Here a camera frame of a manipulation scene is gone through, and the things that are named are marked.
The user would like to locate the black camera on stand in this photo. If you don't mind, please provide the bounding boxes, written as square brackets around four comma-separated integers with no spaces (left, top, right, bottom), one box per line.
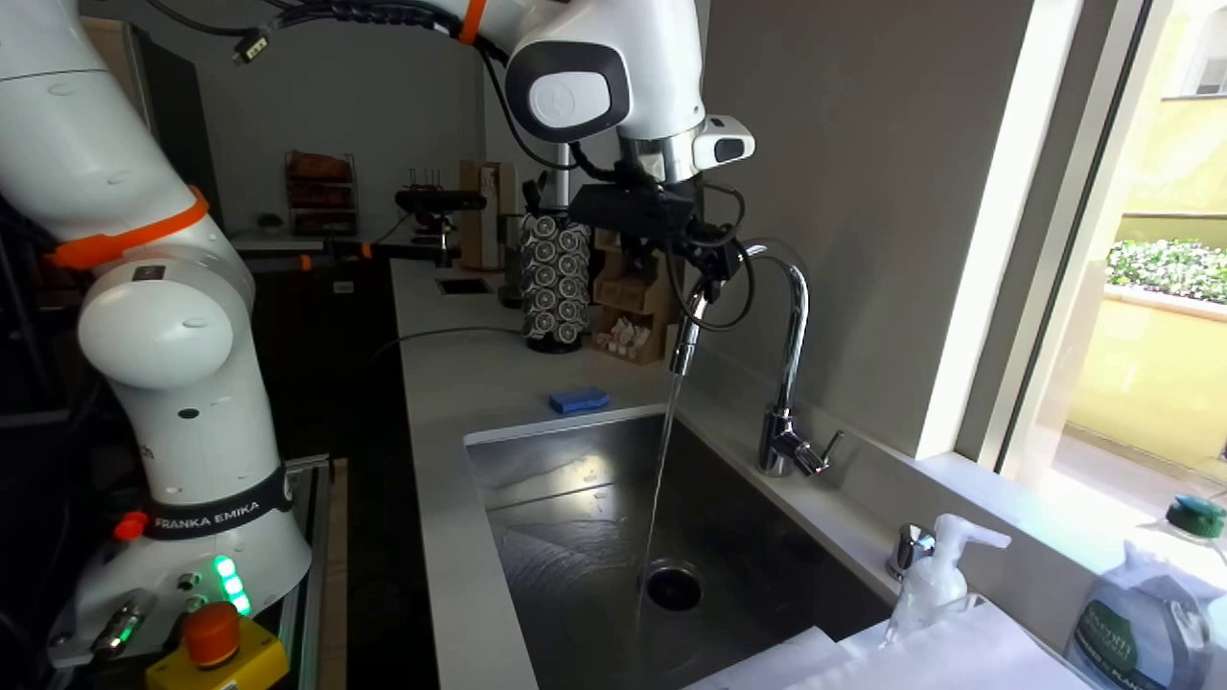
[395,186,488,264]

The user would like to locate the stainless steel sink basin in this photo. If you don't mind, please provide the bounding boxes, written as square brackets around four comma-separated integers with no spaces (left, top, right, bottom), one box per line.
[467,414,888,690]

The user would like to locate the small chrome sink button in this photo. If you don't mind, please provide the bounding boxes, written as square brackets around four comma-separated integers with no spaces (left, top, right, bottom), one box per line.
[884,524,936,574]

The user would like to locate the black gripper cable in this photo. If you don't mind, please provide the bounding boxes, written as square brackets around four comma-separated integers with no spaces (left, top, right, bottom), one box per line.
[664,178,760,338]

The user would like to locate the coffee capsule rack holder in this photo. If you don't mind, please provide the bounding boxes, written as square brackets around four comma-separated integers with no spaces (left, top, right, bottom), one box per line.
[520,214,590,354]

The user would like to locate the blue sponge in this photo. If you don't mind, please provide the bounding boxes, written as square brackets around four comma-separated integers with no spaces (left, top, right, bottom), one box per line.
[549,389,612,417]

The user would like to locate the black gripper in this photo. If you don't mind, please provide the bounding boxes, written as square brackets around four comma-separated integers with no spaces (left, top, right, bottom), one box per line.
[566,186,741,301]

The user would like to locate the white pump soap dispenser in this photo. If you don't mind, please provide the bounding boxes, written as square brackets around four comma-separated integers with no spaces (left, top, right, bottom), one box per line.
[888,514,1011,634]

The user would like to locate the clear dish soap bottle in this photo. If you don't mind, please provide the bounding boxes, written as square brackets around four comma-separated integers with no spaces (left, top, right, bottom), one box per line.
[1064,495,1227,690]

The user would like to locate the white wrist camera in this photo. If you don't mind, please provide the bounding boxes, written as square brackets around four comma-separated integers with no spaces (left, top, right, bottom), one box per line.
[664,117,755,179]

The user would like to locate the brown cardboard box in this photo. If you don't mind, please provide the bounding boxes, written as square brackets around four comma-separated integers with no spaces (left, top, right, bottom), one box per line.
[590,232,673,363]

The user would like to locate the chrome gooseneck kitchen faucet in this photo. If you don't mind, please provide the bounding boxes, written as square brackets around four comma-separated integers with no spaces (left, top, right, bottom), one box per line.
[672,242,839,476]

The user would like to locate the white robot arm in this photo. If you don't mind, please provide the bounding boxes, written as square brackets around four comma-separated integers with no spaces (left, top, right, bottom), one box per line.
[0,0,755,670]

